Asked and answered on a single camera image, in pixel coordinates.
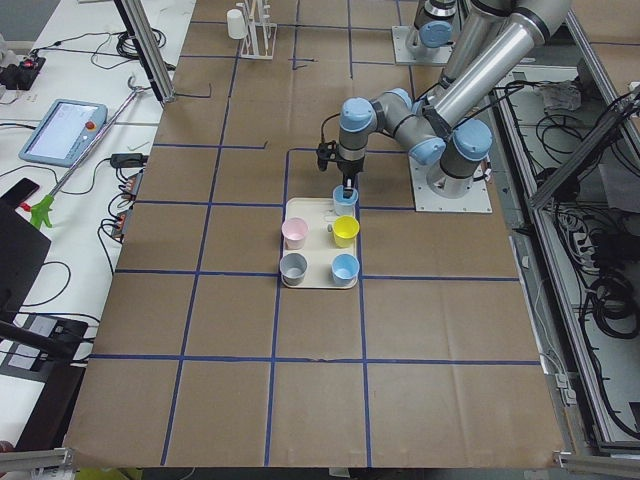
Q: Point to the cream bunny tray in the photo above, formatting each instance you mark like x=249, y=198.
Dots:
x=319, y=248

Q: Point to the light blue plastic cup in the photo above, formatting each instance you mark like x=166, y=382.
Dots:
x=344, y=201

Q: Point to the white wire cup rack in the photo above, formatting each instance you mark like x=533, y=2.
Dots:
x=260, y=38

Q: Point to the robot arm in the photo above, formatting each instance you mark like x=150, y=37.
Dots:
x=495, y=37
x=435, y=25

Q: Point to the yellow plastic cup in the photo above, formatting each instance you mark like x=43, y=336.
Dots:
x=345, y=230

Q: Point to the green handled reacher grabber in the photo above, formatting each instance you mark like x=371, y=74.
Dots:
x=40, y=211

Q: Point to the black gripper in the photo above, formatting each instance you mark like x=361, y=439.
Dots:
x=350, y=168

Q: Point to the grey plastic cup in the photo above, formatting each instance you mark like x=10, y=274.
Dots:
x=293, y=267

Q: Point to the pink plastic cup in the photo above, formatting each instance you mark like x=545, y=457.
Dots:
x=294, y=231

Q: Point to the white plastic cup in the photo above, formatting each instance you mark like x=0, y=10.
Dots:
x=236, y=24

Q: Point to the teach pendant tablet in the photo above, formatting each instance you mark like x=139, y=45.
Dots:
x=67, y=129

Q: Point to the black smartphone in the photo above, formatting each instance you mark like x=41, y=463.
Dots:
x=19, y=193

